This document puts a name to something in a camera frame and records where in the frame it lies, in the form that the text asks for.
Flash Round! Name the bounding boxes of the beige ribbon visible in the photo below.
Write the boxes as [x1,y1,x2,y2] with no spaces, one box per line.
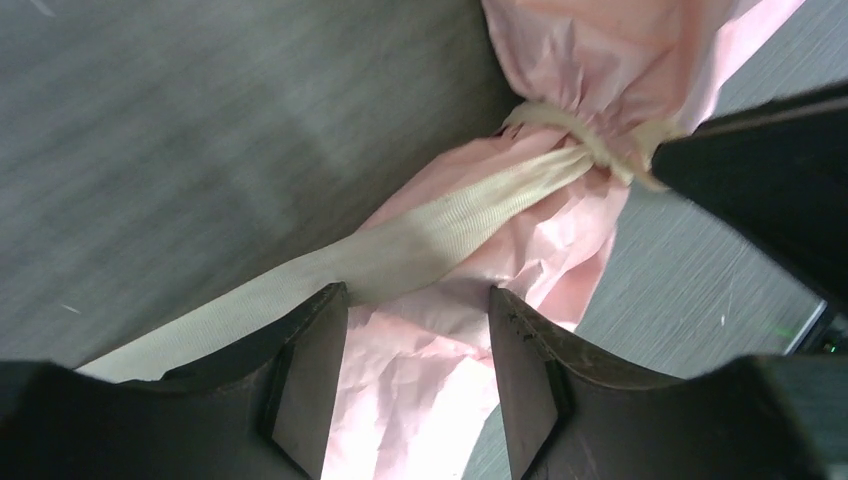
[80,102,683,383]

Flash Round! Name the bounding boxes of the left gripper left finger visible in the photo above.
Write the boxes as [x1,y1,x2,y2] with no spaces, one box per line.
[1,283,349,479]

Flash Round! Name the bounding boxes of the pink flower bouquet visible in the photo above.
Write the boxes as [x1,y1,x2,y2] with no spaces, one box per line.
[322,1,798,479]

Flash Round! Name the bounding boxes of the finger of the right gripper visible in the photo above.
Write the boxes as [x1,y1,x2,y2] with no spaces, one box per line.
[652,80,847,312]

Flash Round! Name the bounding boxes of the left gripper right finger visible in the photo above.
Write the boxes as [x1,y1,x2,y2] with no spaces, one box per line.
[489,288,847,479]

